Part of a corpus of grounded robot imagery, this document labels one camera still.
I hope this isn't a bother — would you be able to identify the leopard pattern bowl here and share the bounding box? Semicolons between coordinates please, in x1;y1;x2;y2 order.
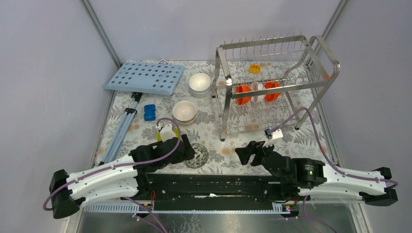
183;143;209;169

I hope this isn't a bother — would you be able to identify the lime green bowl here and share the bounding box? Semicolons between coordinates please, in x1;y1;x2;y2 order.
156;126;181;142

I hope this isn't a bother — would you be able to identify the orange bowl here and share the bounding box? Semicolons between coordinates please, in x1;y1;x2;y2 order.
236;83;252;106
264;80;281;102

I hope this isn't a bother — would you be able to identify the white bowl front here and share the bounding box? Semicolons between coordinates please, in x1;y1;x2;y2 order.
189;85;211;97

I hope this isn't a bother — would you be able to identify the stainless steel dish rack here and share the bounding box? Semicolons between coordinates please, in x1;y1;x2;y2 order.
211;34;341;141

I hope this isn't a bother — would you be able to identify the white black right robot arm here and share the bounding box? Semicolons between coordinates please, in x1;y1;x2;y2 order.
235;141;398;206

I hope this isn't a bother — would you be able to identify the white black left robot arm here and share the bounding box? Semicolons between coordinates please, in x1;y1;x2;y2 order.
43;134;195;219

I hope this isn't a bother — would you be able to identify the white pink bowl in rack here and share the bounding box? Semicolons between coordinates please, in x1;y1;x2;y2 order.
251;82;266;104

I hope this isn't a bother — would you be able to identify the floral table mat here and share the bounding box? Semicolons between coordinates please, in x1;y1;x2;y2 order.
117;61;329;175

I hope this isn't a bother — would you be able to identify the blue toy block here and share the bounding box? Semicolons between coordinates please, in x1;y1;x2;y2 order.
143;104;156;121

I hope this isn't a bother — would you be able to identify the small yellow cup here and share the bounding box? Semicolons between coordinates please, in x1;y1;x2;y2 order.
249;64;261;74

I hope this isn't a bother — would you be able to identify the blue perforated tray stand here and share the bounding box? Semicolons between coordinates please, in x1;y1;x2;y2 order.
99;62;185;165

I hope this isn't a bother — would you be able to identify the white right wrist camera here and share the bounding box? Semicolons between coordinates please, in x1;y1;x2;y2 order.
263;129;283;147

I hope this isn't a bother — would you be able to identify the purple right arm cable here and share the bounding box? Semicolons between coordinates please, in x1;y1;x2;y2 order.
265;107;399;233

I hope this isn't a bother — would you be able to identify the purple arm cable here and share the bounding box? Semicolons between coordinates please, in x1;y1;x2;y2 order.
265;107;399;233
42;117;182;233

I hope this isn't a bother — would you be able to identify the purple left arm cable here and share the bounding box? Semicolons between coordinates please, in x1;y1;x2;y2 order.
42;117;182;233

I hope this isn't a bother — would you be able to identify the white slotted cable duct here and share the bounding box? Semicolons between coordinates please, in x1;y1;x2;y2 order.
83;201;292;215

